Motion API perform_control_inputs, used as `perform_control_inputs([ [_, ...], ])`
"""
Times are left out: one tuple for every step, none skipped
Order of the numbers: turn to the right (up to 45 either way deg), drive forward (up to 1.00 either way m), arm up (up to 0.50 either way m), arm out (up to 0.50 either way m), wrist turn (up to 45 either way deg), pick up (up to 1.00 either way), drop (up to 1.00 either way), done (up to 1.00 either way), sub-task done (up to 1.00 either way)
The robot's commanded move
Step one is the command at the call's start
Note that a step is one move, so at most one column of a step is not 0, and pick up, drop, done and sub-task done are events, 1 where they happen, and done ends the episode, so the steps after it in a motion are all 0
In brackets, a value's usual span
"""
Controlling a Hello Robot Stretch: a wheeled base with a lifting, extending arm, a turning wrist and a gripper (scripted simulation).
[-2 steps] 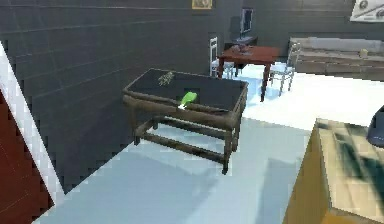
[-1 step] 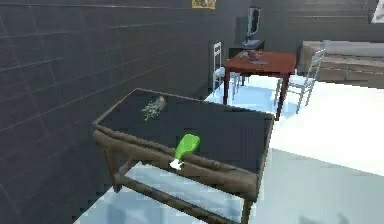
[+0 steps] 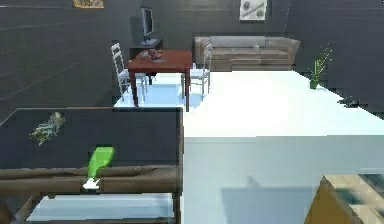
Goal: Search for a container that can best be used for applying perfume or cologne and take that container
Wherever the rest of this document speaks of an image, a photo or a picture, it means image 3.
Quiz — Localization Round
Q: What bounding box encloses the yellow framed wall picture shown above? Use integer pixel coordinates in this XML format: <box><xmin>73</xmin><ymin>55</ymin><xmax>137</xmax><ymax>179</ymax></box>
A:
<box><xmin>72</xmin><ymin>0</ymin><xmax>105</xmax><ymax>9</ymax></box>

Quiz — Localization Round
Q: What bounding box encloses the dark television stand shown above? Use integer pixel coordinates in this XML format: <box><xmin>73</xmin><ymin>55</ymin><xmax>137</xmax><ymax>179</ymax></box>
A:
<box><xmin>129</xmin><ymin>37</ymin><xmax>164</xmax><ymax>60</ymax></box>

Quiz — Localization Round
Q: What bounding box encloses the grey green leafy plant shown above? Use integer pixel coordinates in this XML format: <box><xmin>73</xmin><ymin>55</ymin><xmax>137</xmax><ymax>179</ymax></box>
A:
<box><xmin>29</xmin><ymin>111</ymin><xmax>66</xmax><ymax>147</ymax></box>

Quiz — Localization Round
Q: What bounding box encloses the white slatted chair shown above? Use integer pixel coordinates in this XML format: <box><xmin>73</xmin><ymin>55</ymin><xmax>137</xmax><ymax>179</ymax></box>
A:
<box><xmin>110</xmin><ymin>42</ymin><xmax>149</xmax><ymax>102</ymax></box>
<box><xmin>182</xmin><ymin>43</ymin><xmax>213</xmax><ymax>102</ymax></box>

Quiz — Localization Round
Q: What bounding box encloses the green spray bottle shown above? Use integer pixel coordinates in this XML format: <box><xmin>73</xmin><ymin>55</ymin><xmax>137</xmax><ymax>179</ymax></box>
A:
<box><xmin>82</xmin><ymin>145</ymin><xmax>115</xmax><ymax>191</ymax></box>

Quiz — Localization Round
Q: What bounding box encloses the dark top wooden table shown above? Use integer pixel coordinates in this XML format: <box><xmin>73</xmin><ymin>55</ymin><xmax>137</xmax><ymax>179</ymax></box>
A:
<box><xmin>0</xmin><ymin>106</ymin><xmax>185</xmax><ymax>224</ymax></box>

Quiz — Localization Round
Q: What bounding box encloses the red wooden dining table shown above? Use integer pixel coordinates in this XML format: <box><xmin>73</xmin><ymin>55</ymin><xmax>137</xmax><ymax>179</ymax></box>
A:
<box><xmin>126</xmin><ymin>49</ymin><xmax>194</xmax><ymax>113</ymax></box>

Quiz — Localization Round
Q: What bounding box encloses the dark red bowl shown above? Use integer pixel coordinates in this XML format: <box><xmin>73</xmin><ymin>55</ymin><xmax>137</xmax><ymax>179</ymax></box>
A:
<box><xmin>147</xmin><ymin>48</ymin><xmax>163</xmax><ymax>60</ymax></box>

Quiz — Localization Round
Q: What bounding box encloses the white framed wall picture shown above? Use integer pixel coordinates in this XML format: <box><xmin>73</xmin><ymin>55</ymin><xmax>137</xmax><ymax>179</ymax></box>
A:
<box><xmin>239</xmin><ymin>0</ymin><xmax>268</xmax><ymax>22</ymax></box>

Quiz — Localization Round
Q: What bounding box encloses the grey sofa cushion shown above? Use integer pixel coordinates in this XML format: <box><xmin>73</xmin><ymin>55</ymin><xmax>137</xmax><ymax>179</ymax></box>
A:
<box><xmin>209</xmin><ymin>35</ymin><xmax>267</xmax><ymax>48</ymax></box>

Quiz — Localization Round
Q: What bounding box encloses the green potted house plant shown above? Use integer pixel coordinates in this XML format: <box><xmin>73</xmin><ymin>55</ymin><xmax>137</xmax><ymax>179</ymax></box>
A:
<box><xmin>309</xmin><ymin>45</ymin><xmax>334</xmax><ymax>90</ymax></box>

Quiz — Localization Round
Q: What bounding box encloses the brown sofa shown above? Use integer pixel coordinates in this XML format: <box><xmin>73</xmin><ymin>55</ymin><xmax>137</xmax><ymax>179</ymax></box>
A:
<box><xmin>193</xmin><ymin>35</ymin><xmax>301</xmax><ymax>72</ymax></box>

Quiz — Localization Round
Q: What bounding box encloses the black television set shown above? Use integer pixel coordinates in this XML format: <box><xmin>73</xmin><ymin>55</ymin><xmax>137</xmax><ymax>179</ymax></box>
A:
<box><xmin>139</xmin><ymin>7</ymin><xmax>155</xmax><ymax>46</ymax></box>

